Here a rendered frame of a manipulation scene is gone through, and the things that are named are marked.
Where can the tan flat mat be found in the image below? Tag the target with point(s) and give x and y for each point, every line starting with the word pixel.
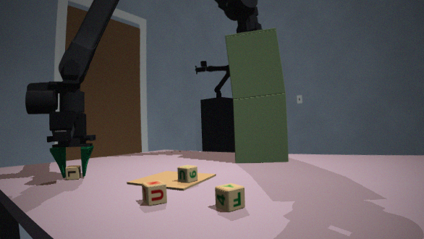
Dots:
pixel 171 180

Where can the beige letter block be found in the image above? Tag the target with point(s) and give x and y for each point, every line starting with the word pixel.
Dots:
pixel 230 197
pixel 187 173
pixel 73 172
pixel 154 193

